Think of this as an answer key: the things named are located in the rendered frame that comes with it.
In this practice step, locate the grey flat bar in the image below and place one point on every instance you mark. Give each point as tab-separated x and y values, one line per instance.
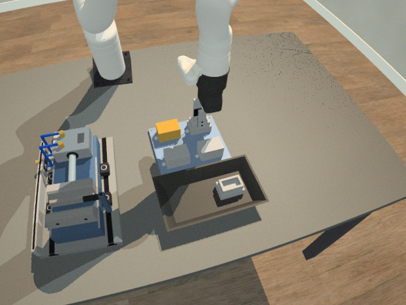
68	200

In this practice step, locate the yellow rectangular block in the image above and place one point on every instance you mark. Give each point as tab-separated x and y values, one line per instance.
168	130

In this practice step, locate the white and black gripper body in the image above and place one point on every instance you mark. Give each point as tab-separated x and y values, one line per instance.
210	76

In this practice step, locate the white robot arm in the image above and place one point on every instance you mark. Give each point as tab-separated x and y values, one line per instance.
97	20

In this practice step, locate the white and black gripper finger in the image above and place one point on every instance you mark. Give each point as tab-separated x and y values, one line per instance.
201	122
196	106

